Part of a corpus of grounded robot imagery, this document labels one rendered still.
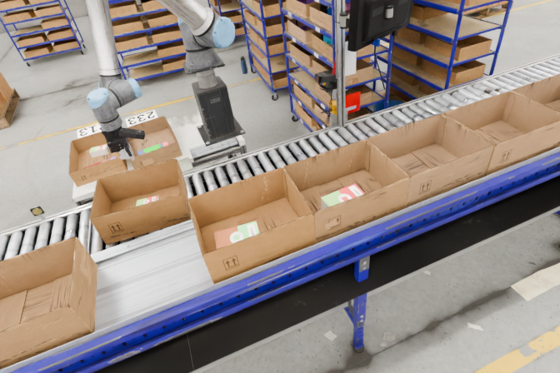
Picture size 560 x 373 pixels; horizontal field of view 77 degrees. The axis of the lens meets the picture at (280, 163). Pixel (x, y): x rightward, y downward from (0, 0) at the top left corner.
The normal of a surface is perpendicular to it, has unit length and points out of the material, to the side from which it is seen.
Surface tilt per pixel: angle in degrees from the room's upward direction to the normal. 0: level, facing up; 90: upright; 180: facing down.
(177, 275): 0
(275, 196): 89
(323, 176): 89
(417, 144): 90
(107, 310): 0
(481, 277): 0
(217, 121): 90
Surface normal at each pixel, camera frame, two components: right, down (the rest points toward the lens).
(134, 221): 0.29, 0.57
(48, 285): -0.11, -0.79
